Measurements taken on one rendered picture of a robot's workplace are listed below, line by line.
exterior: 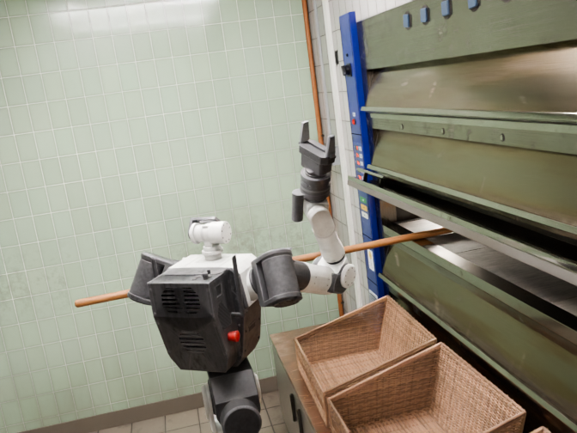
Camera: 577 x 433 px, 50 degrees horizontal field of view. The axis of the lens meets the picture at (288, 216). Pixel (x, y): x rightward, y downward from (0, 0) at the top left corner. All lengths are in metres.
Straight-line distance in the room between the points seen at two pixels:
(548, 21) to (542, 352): 0.90
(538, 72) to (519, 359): 0.84
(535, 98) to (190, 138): 2.30
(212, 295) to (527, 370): 0.94
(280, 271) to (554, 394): 0.81
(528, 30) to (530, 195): 0.42
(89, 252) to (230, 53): 1.38
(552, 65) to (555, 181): 0.28
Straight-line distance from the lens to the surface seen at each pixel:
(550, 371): 1.89
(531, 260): 1.53
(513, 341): 2.03
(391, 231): 2.79
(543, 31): 1.65
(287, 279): 1.71
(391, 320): 2.87
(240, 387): 1.85
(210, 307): 1.67
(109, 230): 3.65
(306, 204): 1.79
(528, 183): 1.76
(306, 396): 2.72
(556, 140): 1.64
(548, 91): 1.64
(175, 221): 3.63
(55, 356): 3.90
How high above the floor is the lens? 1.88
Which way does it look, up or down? 12 degrees down
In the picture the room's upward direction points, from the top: 8 degrees counter-clockwise
